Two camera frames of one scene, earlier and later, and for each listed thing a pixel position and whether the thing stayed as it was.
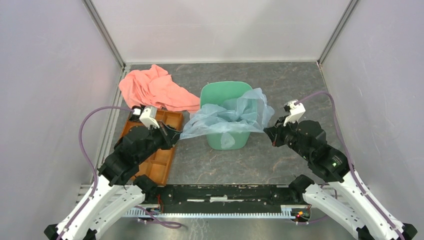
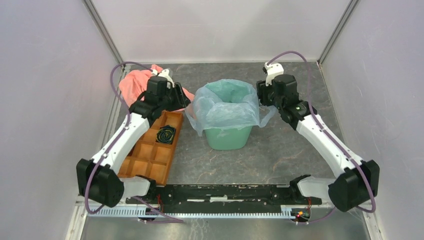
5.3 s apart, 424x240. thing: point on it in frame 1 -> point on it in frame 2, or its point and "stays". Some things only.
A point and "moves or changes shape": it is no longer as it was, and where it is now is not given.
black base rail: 224,198 stays
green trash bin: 214,93 -> 228,139
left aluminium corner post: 105,32 stays
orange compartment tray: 157,167 stays
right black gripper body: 285,134 -> 266,94
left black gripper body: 164,139 -> 176,99
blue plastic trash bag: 249,112 moves or changes shape
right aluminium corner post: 336,31 stays
